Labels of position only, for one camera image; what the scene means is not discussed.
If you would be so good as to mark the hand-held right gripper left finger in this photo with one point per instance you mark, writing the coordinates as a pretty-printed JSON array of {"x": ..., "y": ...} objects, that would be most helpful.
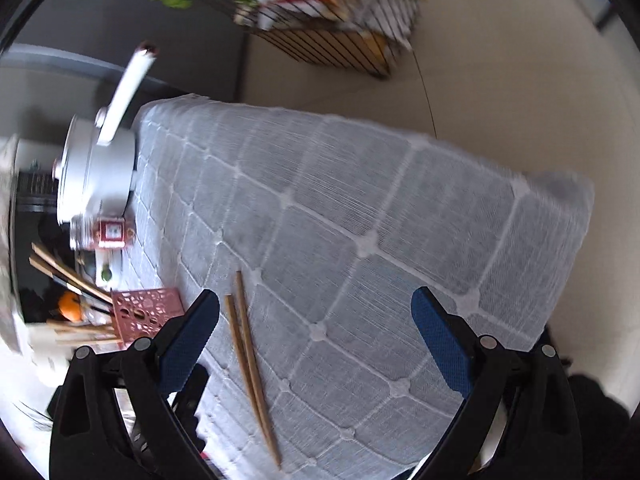
[{"x": 192, "y": 332}]

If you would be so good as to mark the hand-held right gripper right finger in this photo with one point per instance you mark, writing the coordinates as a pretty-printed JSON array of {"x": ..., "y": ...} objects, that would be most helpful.
[{"x": 440, "y": 335}]

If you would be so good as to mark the pink perforated utensil holder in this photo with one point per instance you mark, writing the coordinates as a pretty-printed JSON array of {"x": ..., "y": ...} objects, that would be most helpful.
[{"x": 145, "y": 315}]

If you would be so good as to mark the light wooden chopstick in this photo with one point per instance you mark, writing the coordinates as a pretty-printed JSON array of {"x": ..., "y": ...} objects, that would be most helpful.
[
  {"x": 259, "y": 370},
  {"x": 245, "y": 360}
]

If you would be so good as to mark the bunch of chopsticks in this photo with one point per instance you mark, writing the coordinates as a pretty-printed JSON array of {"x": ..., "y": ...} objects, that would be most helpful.
[{"x": 75, "y": 280}]

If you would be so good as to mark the grey checked tablecloth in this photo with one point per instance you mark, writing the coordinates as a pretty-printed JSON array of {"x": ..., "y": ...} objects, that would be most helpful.
[{"x": 375, "y": 285}]

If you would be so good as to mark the orange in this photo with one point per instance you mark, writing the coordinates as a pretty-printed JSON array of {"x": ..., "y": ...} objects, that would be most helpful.
[{"x": 71, "y": 306}]

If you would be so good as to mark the short jar with red label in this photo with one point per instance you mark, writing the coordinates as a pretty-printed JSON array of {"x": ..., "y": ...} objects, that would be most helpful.
[{"x": 110, "y": 232}]

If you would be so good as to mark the white electric pot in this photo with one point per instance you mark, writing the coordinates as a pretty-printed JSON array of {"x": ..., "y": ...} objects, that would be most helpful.
[{"x": 100, "y": 175}]

